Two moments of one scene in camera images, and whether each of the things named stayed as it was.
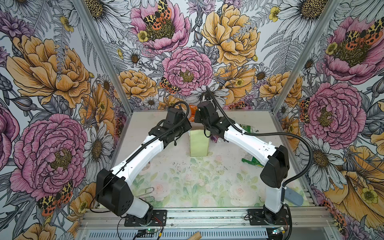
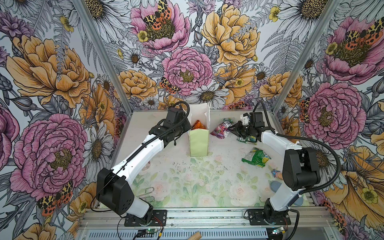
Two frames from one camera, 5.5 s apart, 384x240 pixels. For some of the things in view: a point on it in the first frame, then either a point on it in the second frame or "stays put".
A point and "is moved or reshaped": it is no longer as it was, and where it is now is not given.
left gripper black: x=188 y=126 stays put
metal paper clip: x=148 y=192 stays put
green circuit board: x=151 y=230 stays put
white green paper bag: x=199 y=142 stays put
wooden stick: x=196 y=236 stays put
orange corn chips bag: x=193 y=108 to x=197 y=125
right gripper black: x=197 y=116 to x=237 y=130
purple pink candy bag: x=214 y=138 is moved or reshaped
